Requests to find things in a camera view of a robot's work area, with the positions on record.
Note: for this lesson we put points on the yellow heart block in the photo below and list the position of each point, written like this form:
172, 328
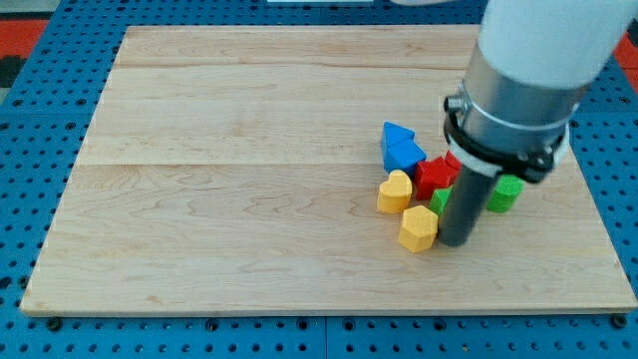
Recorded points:
395, 193

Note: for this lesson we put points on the yellow hexagon block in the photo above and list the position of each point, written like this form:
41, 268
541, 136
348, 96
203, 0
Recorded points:
419, 228

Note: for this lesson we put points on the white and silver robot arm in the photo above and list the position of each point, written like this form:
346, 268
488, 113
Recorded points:
532, 64

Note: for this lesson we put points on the red block behind arm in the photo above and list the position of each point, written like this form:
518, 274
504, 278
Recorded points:
452, 161

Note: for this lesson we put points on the blue triangle block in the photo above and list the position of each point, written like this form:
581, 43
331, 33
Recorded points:
393, 134

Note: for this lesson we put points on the blue pentagon block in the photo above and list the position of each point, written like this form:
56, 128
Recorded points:
403, 156

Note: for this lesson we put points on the light wooden board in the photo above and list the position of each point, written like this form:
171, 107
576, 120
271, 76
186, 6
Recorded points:
234, 171

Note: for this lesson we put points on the red star block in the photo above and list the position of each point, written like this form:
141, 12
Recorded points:
432, 175

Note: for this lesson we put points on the green cube block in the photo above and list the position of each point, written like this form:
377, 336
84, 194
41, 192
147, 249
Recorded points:
440, 199

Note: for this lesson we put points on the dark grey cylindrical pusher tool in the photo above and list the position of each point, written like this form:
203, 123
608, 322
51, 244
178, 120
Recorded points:
468, 198

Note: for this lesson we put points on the green cylinder block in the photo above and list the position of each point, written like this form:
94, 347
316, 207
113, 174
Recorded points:
505, 194

